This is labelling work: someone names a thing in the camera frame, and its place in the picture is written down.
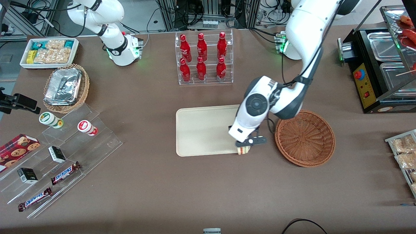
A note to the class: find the stainless steel pan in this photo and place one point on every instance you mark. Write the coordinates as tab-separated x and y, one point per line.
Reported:
383	45
395	78

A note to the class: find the black food warmer machine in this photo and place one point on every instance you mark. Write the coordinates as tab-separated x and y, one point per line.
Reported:
367	94

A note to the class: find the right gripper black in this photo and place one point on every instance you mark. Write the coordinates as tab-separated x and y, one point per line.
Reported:
20	101

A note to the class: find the red strawberry yogurt cup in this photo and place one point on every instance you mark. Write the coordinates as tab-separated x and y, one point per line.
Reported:
86	126

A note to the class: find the triangle sandwich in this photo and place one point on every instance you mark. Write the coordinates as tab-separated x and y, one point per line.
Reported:
243	150

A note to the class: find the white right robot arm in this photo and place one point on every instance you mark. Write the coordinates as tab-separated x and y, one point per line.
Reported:
110	32

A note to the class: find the clear bag of fried snack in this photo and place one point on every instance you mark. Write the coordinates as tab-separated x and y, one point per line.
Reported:
406	161
404	144
413	176

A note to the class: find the yellow snack packet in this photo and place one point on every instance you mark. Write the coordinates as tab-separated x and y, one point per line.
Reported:
30	57

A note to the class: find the clear acrylic tiered shelf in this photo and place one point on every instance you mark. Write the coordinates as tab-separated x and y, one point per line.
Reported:
94	146

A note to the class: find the small black carton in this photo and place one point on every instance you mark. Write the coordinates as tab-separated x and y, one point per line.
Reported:
57	154
27	175

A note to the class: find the beige plastic serving tray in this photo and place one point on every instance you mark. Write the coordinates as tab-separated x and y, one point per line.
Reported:
204	130

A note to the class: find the teal snack packet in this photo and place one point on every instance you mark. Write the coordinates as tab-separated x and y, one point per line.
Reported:
37	45
69	43

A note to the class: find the brown round wicker basket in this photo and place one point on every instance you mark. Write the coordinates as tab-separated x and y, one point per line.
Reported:
305	139

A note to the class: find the red emergency stop button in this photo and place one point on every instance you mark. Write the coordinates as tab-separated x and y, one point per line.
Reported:
359	74

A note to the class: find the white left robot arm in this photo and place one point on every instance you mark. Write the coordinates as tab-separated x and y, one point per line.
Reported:
305	35

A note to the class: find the white rectangular snack bin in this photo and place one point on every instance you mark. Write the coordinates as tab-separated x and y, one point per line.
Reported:
74	53

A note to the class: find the clear acrylic bottle rack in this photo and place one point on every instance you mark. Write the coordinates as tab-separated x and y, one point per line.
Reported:
204	79

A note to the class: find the red sausage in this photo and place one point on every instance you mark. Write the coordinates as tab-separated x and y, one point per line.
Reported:
409	34

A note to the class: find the Snickers chocolate bar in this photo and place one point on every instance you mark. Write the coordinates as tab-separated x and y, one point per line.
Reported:
66	173
35	199

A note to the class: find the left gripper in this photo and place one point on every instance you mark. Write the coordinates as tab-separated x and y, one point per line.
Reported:
229	127

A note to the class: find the red chocolate chip cookie box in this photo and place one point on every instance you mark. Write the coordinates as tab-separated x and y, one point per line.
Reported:
18	151

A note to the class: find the small grey device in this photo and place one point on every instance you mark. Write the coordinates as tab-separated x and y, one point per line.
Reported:
212	231

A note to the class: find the clear bag of crackers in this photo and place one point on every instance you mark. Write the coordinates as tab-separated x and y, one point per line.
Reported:
52	56
55	44

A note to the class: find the red cola bottle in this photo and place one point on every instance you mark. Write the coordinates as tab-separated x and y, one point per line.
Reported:
222	45
221	70
185	48
201	70
201	47
185	71

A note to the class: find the light wicker basket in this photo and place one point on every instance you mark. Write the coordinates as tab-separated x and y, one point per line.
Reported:
84	87

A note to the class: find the green sunflower yogurt cup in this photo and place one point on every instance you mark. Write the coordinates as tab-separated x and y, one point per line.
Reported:
48	118

